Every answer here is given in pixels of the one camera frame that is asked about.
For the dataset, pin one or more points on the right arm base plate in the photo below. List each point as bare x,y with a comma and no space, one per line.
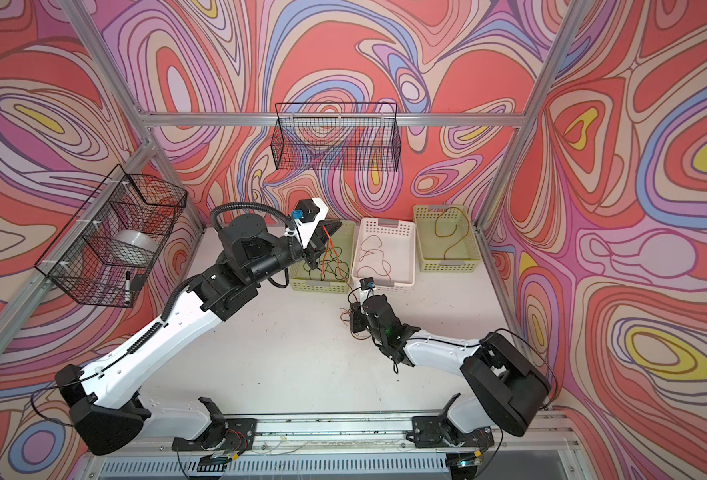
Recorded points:
438,432

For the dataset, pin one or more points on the white plastic basket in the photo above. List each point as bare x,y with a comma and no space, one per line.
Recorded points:
387,251

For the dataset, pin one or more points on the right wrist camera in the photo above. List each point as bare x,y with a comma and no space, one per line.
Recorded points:
367,288

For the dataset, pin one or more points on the black wire basket back wall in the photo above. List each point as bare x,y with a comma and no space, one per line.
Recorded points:
337,136

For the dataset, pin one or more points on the left green plastic basket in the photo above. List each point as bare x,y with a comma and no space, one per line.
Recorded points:
332,276

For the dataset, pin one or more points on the green plastic basket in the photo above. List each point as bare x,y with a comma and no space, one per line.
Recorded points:
332,276
446,241

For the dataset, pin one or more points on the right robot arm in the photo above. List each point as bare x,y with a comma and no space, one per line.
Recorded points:
507,390

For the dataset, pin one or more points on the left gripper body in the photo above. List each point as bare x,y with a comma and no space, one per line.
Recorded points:
311,252

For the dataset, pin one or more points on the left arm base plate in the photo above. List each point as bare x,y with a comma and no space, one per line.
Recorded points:
235,435

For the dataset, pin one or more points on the white bowl in wire basket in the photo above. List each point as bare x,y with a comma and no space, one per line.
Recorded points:
137,240

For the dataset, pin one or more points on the black marker in wire basket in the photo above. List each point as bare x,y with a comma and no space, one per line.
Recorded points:
128,293

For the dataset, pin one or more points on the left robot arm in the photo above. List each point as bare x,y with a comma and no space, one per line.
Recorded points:
258,242

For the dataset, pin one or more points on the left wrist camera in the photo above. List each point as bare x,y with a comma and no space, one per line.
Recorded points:
306,216

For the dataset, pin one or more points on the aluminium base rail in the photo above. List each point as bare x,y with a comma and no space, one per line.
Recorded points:
373,432

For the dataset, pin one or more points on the black wire basket wall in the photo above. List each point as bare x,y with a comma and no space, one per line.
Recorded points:
337,136
90,266

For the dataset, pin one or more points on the black wire basket left wall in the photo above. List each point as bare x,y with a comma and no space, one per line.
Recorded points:
90,266

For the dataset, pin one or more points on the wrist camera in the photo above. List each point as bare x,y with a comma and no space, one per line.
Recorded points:
306,216
367,288

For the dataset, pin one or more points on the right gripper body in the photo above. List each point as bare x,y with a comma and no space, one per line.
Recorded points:
359,321

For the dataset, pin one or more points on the right green plastic basket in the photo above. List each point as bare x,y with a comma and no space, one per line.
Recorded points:
446,241

